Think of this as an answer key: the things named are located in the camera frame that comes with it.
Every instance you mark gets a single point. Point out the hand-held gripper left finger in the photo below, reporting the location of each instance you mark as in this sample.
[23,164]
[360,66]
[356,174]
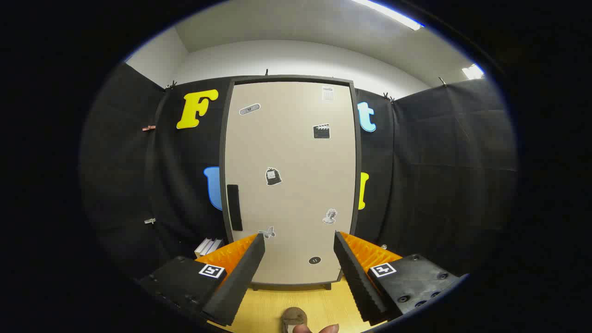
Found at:
[240,277]

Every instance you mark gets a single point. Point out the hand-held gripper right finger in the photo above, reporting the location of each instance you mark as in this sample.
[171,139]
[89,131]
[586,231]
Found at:
[358,277]

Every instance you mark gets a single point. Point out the grey shoe cabinet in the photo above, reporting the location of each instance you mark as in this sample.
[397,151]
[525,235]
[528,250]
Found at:
[359,162]

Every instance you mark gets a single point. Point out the blue cover book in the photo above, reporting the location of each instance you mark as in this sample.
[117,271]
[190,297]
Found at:
[216,245]

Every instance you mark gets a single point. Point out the white spine book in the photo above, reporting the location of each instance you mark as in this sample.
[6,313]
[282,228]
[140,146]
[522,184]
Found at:
[203,247]

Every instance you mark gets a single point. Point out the black backdrop cloth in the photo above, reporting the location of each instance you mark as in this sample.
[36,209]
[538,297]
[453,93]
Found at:
[439,162]

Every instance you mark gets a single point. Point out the small ceiling light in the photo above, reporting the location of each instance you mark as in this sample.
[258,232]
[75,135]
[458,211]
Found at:
[472,71]

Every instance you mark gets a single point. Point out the long ceiling light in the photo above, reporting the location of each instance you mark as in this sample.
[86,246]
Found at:
[393,14]

